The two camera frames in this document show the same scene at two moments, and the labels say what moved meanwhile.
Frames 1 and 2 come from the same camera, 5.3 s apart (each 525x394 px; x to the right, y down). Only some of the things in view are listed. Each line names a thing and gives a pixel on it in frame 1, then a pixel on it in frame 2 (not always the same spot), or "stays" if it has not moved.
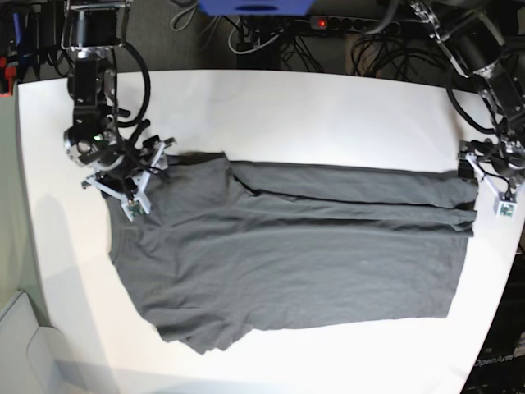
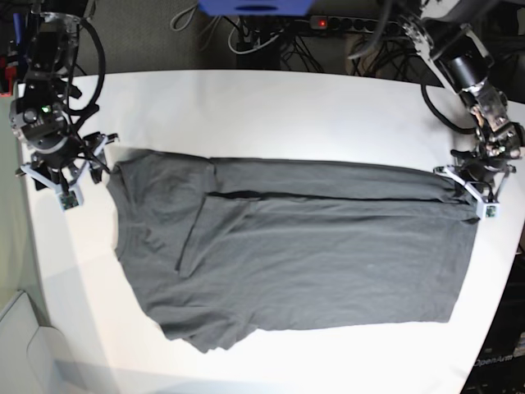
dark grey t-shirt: (226, 248) stays
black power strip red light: (355, 24) stays
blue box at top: (255, 7) stays
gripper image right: (499, 163) → (480, 175)
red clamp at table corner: (11, 74) stays
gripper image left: (122, 167) → (61, 156)
